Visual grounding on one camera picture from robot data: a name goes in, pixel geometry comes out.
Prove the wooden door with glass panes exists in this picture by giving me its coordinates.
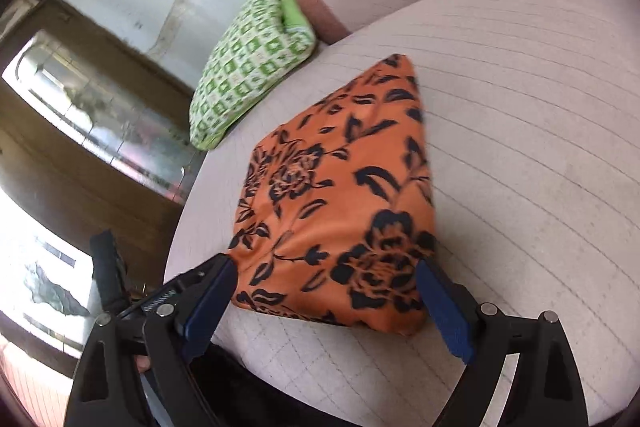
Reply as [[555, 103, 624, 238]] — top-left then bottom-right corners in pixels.
[[0, 0, 208, 375]]

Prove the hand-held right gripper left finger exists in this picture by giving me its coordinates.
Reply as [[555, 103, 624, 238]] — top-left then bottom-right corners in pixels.
[[64, 252, 239, 427]]

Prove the pink quilted bed mattress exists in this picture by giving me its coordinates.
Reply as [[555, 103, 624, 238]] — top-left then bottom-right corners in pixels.
[[162, 0, 640, 427]]

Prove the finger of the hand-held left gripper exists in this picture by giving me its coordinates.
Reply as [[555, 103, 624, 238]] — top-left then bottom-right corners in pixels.
[[89, 230, 131, 315]]

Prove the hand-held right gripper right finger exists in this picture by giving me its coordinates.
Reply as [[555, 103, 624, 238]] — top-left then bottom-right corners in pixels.
[[416, 257, 587, 427]]

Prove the green white patterned pillow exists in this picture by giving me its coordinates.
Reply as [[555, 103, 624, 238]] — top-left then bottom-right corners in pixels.
[[188, 0, 317, 152]]

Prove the orange black floral cloth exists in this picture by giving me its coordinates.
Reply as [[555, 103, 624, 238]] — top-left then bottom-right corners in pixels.
[[227, 53, 437, 338]]

